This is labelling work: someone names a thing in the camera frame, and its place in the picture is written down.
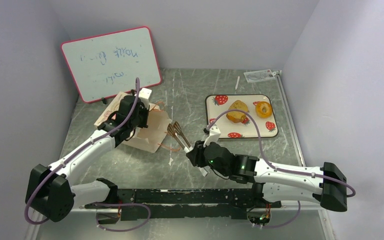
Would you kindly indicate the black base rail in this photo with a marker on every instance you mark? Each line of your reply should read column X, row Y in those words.
column 190, row 203

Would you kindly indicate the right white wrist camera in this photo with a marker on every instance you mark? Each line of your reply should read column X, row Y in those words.
column 213, row 134

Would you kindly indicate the red framed whiteboard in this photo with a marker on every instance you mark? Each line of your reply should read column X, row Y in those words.
column 106, row 64

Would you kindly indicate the yellow fake doughnut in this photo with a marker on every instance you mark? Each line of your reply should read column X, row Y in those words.
column 263, row 109

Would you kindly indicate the small white stick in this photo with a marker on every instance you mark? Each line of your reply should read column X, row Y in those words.
column 237, row 83

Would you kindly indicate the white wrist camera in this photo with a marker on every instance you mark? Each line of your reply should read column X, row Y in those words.
column 213, row 134
column 144, row 95

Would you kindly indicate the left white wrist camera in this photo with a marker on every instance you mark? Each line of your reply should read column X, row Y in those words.
column 144, row 95

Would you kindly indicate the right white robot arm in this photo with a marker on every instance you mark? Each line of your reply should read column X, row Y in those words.
column 273, row 182

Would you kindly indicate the white card on table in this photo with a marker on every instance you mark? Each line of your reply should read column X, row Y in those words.
column 260, row 76

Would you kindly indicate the yellow fake bread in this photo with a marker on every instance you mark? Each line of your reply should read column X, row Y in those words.
column 237, row 113

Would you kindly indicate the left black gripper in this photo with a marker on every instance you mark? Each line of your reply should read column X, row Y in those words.
column 146, row 112

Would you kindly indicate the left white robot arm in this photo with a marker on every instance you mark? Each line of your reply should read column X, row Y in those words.
column 51, row 191

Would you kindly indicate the metal serving tongs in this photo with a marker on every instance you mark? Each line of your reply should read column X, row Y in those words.
column 175, row 131

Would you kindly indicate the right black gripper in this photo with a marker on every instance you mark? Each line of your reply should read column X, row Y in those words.
column 194, row 153

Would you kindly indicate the strawberry print tray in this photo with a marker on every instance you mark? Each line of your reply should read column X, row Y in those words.
column 217, row 104

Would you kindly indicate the paper bag with orange handles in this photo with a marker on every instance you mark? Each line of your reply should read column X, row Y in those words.
column 151, row 138

